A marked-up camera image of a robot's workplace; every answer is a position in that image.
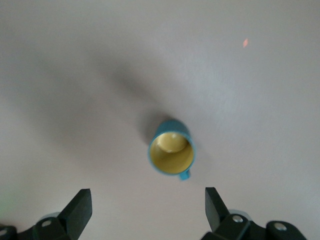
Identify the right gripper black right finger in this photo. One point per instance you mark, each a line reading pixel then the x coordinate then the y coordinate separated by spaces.
pixel 220 215

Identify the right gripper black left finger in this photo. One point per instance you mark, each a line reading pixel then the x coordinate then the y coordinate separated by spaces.
pixel 72 215

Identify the large table cover sheet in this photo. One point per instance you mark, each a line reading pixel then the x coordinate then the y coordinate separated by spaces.
pixel 75 75

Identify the tiny red speck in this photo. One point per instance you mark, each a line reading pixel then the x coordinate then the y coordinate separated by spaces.
pixel 245 42

